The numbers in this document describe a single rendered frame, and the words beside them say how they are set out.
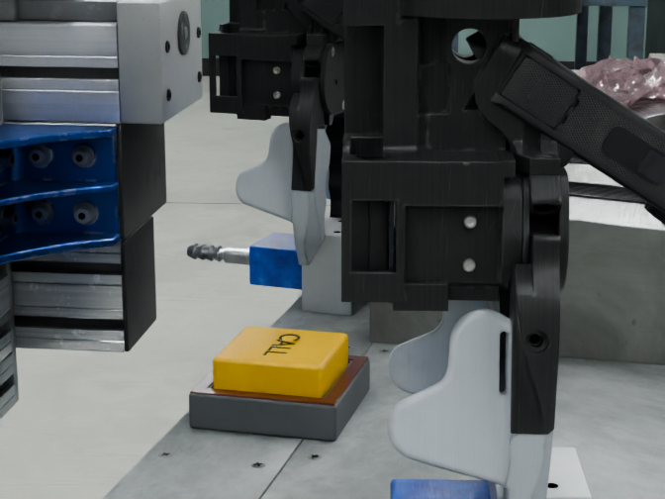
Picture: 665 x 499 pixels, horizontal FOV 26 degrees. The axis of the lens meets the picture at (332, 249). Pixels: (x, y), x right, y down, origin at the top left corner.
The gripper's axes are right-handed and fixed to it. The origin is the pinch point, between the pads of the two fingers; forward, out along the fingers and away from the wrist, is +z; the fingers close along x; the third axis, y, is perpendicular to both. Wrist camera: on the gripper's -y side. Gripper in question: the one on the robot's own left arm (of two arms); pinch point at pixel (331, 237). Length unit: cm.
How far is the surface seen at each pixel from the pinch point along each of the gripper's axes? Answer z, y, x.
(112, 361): 85, 125, -190
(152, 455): 4.6, -1.0, 28.4
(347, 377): 2.5, -8.2, 19.5
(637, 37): 28, 39, -402
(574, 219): -4.0, -17.5, 6.0
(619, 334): 2.8, -20.5, 5.8
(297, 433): 4.2, -7.0, 23.8
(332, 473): 4.6, -10.2, 27.3
